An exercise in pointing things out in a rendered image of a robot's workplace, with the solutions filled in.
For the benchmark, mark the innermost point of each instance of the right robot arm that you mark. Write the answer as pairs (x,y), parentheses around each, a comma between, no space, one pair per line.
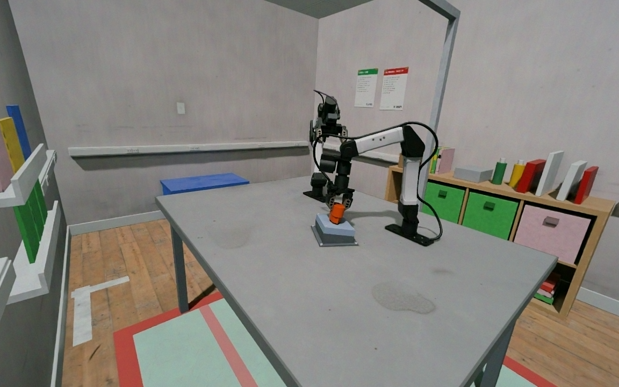
(329,112)

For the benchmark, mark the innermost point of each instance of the light blue flat plate with holes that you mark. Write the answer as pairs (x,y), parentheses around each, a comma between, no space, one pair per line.
(342,228)

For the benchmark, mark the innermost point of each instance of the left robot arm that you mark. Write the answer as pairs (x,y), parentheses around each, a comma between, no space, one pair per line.
(412,148)

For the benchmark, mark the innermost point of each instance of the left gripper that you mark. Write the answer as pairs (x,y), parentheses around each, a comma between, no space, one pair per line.
(340,186)

